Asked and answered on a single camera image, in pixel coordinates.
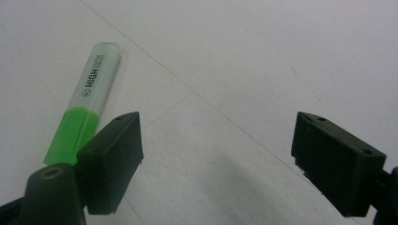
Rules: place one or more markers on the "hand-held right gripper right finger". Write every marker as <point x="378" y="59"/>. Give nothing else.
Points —
<point x="338" y="168"/>

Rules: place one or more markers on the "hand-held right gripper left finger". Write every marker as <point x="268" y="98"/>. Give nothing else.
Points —
<point x="109" y="162"/>

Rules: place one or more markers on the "green highlighter pen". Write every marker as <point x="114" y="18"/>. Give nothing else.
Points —
<point x="90" y="97"/>

